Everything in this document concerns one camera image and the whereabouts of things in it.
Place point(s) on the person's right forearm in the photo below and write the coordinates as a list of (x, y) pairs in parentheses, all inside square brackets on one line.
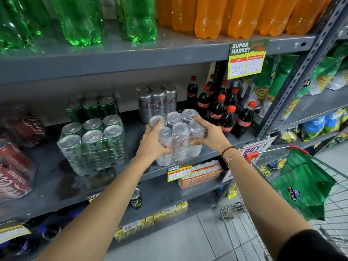
[(261, 198)]

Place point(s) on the yellow snack packet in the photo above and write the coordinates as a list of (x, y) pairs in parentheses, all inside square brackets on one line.
[(231, 191)]

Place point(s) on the silver can pack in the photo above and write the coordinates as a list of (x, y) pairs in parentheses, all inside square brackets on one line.
[(179, 133), (156, 101)]

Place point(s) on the row of yellow boxes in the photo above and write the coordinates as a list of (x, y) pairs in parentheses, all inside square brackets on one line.
[(152, 218)]

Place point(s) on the wrapped green can pack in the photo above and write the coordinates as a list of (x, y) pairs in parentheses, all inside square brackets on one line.
[(92, 149), (91, 107)]

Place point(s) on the large green snack bag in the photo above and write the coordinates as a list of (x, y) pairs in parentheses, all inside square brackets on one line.
[(301, 184)]

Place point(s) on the row of orange soda bottles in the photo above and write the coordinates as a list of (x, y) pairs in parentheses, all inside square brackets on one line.
[(244, 16)]

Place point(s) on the white red promotion sign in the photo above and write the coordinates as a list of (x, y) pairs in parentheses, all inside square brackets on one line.
[(257, 149)]

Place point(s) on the person's left hand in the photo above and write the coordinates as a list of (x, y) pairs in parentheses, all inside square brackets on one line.
[(149, 145)]

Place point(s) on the person's right thumb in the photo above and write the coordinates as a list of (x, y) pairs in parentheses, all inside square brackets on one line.
[(196, 142)]

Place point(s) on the group of blue snack packets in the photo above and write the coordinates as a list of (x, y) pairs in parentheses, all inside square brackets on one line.
[(319, 125)]

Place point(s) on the grey metal shelf rack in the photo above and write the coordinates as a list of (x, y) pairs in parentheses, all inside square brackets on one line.
[(108, 58), (312, 105)]

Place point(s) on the person's left thumb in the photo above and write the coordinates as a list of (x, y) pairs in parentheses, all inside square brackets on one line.
[(165, 151)]

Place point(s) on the group of cola bottles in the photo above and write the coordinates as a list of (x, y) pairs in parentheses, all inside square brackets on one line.
[(225, 116)]

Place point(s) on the group of green snack packets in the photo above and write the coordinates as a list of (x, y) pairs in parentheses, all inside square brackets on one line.
[(280, 76)]

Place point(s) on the green soda bottle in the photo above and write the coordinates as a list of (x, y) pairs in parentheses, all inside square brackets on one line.
[(138, 21), (40, 16), (12, 27), (80, 21)]

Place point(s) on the group of dark bottles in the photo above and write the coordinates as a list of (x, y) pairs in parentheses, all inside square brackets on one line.
[(38, 233)]

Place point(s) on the wrapped red can pack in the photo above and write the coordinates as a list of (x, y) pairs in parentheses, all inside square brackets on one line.
[(15, 173), (25, 127)]

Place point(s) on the row of juice cartons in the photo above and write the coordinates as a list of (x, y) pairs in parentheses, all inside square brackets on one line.
[(201, 173)]

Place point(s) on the person's right hand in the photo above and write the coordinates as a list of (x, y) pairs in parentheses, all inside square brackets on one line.
[(214, 138)]

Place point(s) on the black sleeve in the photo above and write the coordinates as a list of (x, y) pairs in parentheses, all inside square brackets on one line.
[(307, 247)]

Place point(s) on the large yellow green price sign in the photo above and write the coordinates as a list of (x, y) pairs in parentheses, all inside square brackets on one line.
[(246, 61)]

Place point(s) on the small yellow price tag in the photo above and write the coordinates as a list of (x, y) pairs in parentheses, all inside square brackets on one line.
[(93, 197), (12, 233), (179, 173)]

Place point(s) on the person's left forearm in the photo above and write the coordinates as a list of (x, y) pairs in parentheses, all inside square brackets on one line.
[(103, 209)]

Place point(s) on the black drink can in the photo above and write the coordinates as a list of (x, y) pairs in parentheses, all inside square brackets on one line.
[(136, 198)]

